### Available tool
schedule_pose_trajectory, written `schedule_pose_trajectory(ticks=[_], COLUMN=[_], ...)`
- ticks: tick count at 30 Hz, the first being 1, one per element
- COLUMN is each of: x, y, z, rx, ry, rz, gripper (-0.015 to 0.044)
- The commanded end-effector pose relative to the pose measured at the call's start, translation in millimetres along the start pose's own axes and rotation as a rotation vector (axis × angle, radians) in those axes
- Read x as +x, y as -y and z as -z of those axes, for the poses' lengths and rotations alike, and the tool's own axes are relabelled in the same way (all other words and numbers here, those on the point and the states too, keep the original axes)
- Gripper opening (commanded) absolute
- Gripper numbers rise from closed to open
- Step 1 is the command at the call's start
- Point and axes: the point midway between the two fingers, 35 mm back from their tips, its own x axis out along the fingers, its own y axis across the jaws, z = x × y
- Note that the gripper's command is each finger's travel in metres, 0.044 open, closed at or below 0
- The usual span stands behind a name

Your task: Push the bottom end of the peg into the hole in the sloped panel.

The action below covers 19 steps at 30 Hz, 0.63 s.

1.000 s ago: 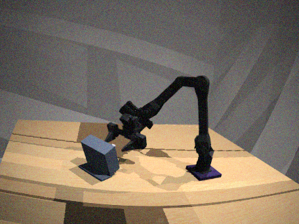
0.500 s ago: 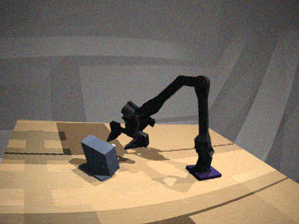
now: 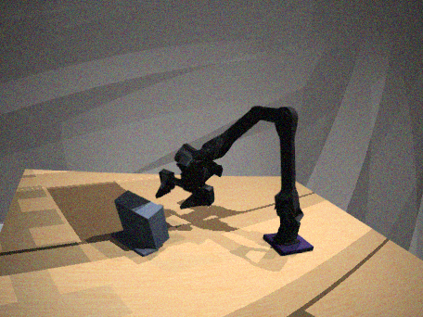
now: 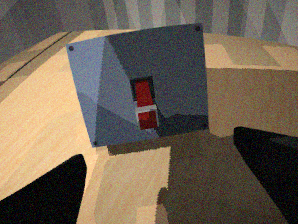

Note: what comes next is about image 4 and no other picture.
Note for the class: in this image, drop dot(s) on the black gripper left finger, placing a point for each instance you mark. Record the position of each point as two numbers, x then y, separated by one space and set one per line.
54 198

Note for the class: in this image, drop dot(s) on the dark red square peg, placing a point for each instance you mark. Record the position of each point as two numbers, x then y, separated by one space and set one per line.
146 112

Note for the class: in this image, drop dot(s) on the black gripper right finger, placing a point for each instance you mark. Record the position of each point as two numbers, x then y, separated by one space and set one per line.
274 161

